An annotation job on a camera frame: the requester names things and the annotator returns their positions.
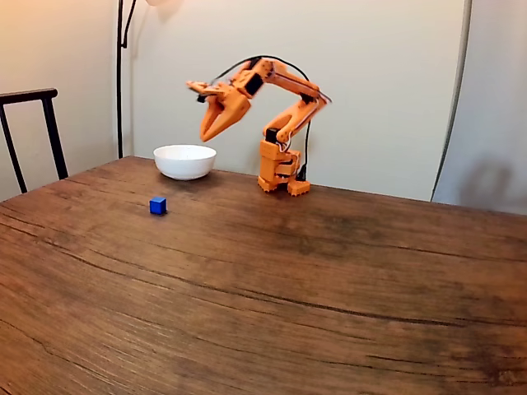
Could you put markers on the white bowl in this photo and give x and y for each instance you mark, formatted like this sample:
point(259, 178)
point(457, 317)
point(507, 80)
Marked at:
point(184, 162)

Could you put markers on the orange camera mount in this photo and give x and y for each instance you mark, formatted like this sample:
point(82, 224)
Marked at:
point(210, 88)

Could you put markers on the grey curved pole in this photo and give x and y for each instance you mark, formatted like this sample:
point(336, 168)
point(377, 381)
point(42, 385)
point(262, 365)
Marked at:
point(455, 103)

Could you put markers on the blue cube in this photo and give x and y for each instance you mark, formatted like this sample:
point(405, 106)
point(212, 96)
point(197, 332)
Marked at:
point(157, 205)

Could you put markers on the black floor lamp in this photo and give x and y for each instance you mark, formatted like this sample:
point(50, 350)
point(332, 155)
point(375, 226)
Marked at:
point(119, 103)

